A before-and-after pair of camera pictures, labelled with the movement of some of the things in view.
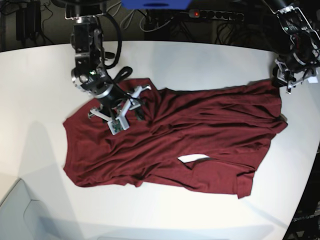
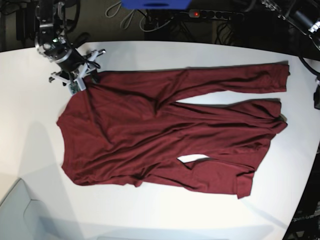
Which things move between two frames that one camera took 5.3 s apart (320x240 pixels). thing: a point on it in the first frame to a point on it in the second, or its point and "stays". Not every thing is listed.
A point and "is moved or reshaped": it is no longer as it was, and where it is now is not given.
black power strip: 215,14 stays
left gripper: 114,103 to 74,67
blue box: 158,4 stays
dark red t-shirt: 220,134 is moved or reshaped
